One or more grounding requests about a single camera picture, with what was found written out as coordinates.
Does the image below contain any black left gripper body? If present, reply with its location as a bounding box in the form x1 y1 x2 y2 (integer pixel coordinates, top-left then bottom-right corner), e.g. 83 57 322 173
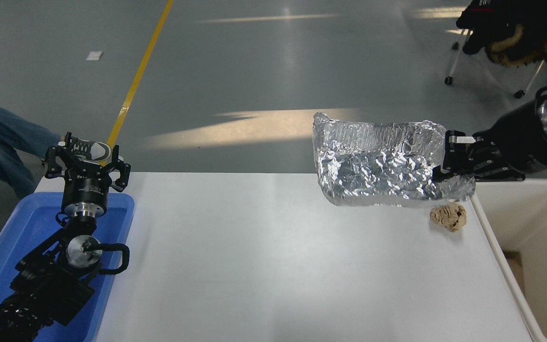
62 169 113 209

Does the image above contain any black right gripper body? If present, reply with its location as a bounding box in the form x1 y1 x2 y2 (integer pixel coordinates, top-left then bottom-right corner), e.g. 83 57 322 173
474 97 547 175

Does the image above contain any foil plate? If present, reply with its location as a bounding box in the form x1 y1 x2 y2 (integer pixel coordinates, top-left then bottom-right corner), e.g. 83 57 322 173
312 112 476 209

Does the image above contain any person's shoe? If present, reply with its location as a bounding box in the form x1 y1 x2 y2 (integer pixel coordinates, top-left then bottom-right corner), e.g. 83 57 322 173
59 135 124 165

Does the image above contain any person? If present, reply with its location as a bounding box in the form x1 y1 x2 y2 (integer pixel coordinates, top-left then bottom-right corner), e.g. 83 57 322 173
0 96 63 200

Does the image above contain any crumpled tan paper ball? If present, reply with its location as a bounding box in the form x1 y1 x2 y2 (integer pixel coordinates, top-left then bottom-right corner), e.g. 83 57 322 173
429 202 468 233

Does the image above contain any blue plastic tray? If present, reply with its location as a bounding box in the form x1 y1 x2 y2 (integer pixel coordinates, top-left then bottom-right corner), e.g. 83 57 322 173
0 192 135 342

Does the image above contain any large pale plastic bin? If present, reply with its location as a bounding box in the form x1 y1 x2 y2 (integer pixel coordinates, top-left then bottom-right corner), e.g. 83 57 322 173
471 179 547 342

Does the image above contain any black fur-trimmed jacket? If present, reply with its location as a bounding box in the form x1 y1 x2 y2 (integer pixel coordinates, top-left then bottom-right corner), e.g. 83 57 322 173
456 0 547 68

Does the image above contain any wheeled chair frame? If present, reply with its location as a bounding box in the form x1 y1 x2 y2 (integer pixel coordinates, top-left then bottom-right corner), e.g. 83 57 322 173
444 28 546 99

